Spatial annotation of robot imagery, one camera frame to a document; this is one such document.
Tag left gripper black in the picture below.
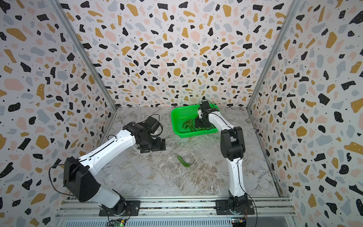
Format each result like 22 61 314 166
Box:
141 134 168 153

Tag green peppers bunch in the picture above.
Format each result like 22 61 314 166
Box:
182 119 205 132

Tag green plastic mesh basket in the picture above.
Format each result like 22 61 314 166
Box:
171 105 218 138

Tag green peppers from container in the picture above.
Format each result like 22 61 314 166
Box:
177 155 191 168

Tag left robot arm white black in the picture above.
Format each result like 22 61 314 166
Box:
62 115 166 216

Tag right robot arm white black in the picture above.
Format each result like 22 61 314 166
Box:
195 100 248 211

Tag left circuit board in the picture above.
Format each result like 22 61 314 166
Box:
109 219 127 227

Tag circuit board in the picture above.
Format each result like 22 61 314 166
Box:
231 218 247 227
109 219 127 227

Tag right circuit board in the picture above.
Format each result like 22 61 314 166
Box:
231 218 247 227

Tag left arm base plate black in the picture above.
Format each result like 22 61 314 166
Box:
99 200 141 218

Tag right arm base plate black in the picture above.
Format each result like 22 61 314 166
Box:
215 199 255 215

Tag aluminium front rail frame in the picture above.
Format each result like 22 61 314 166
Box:
55 196 299 227

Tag right corner aluminium post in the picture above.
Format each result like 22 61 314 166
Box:
246 0 302 110

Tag corner aluminium post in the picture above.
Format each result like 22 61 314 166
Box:
48 1 117 112
246 0 302 110

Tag left corner aluminium post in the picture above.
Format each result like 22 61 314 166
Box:
48 1 117 112

